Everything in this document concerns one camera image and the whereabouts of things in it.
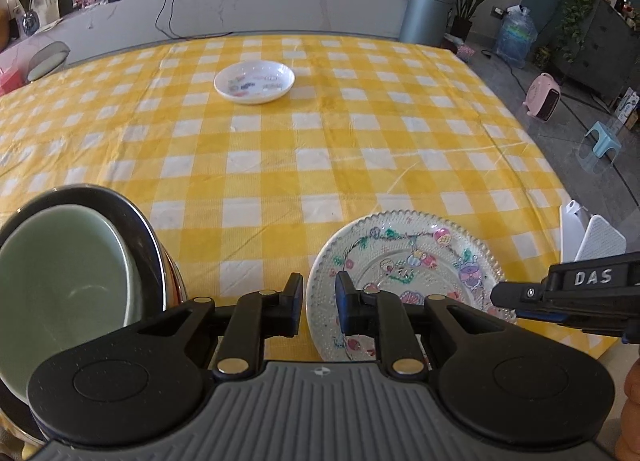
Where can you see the person right hand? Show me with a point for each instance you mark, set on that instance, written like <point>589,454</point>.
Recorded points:
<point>627,447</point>

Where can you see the small blue stool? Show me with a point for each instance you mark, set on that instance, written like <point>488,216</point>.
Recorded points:
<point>605,141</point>

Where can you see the dark grey cabinet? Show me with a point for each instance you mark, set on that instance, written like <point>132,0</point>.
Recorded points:
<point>605,62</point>

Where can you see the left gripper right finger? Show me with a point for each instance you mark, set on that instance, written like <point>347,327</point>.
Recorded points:
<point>382,317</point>

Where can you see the clear glass plate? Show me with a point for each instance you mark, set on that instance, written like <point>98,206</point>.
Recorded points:
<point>409,253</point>

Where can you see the green ceramic bowl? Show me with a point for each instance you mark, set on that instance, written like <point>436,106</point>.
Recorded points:
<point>67,277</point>

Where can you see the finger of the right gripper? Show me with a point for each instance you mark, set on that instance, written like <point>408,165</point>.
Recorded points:
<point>527,299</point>

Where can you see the blue water jug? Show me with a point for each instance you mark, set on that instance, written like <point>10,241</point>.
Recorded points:
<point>516,36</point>

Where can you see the yellow checkered tablecloth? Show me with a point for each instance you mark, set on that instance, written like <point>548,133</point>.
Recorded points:
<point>243,195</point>

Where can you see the pink plastic box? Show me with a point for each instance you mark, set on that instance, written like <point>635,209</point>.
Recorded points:
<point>11,79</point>

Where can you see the grey metal trash can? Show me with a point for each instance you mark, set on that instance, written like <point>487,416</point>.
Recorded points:
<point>425,21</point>

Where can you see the round grey chair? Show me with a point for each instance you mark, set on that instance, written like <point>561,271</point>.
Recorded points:
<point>47,60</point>

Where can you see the small white saucer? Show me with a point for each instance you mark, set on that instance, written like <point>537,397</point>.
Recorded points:
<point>254,82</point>

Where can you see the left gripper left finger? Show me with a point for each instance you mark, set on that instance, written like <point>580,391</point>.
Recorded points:
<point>245,327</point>

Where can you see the pink heater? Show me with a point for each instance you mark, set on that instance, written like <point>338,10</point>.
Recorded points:
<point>542,97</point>

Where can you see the orange steel bowl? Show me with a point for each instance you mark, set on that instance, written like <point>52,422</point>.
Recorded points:
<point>161,284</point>

